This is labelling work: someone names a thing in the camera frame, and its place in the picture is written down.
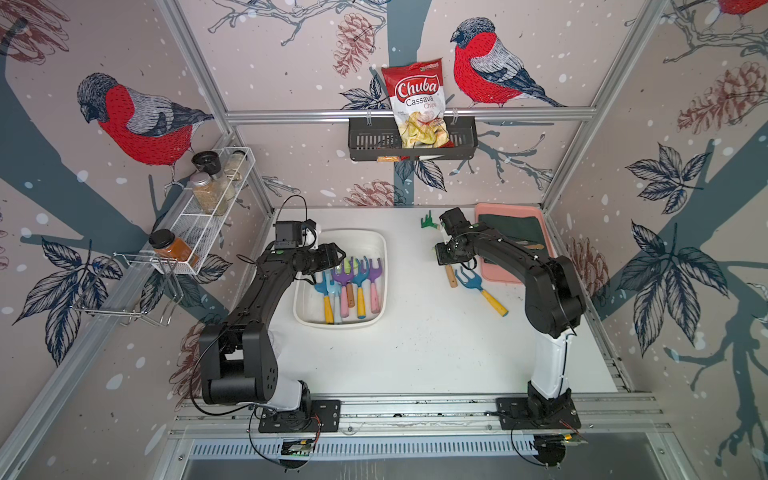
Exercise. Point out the red Chuba chips bag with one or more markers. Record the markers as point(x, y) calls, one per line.
point(418, 103)

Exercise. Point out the white plastic storage box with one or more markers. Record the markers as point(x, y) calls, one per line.
point(358, 243)

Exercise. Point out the purple fork pink handle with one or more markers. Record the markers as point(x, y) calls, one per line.
point(339, 274)

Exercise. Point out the blue fork yellow handle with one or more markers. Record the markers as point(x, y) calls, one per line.
point(321, 287)

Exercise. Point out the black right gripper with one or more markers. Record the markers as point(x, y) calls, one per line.
point(441, 259)

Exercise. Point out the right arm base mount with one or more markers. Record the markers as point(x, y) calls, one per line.
point(535, 412)

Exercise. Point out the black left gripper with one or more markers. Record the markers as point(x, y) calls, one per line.
point(328, 257)

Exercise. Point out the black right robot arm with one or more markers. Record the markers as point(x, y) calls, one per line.
point(554, 301)

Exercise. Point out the lime rake wooden handle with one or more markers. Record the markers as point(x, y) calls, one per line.
point(349, 269)

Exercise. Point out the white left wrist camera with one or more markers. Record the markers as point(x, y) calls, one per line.
point(310, 233)

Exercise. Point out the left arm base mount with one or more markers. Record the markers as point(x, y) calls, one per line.
point(311, 416)

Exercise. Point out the orange spice jar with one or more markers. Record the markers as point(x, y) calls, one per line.
point(168, 245)

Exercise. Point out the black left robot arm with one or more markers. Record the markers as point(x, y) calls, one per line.
point(237, 361)

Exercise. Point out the blue rake yellow handle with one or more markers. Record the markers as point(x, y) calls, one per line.
point(363, 270)

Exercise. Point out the purple rake pink handle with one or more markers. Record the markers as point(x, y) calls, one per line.
point(375, 271)

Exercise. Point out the chrome wire rack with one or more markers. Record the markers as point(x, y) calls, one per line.
point(150, 291)

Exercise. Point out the black lid spice jar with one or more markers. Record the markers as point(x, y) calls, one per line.
point(208, 162)

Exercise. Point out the small green rake wooden handle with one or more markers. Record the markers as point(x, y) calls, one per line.
point(428, 222)

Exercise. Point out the teal claw rake yellow handle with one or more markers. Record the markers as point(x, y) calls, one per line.
point(471, 280)

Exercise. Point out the pale spice jar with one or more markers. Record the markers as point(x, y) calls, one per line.
point(232, 168)

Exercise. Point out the lime hoe wooden handle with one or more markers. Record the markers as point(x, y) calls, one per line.
point(451, 276)

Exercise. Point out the dark green cloth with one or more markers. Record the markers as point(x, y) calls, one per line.
point(518, 229)

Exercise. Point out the white wire spice rack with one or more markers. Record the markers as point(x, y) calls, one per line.
point(201, 231)

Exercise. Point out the silver lid spice jar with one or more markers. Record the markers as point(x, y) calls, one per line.
point(208, 194)

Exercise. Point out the pink tray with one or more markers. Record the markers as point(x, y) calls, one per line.
point(514, 211)

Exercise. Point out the black wall basket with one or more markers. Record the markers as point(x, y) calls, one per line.
point(380, 139)

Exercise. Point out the light blue fork pale handle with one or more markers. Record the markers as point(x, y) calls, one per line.
point(334, 289)

